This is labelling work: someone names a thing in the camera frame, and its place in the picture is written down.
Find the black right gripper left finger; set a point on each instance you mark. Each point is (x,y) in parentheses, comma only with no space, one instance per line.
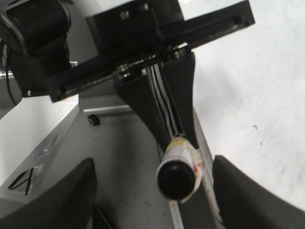
(67,205)

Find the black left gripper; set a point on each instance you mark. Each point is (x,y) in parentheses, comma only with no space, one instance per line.
(140,32)

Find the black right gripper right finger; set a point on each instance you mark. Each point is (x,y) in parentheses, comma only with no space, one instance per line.
(244,204)

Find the white whiteboard marker pen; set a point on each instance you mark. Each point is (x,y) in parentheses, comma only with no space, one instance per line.
(180,172)

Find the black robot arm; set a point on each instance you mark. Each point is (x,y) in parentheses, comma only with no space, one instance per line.
(41,38)

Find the white whiteboard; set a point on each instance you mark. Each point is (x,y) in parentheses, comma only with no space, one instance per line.
(249,95)

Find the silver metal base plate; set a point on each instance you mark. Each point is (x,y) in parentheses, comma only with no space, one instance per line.
(41,142)

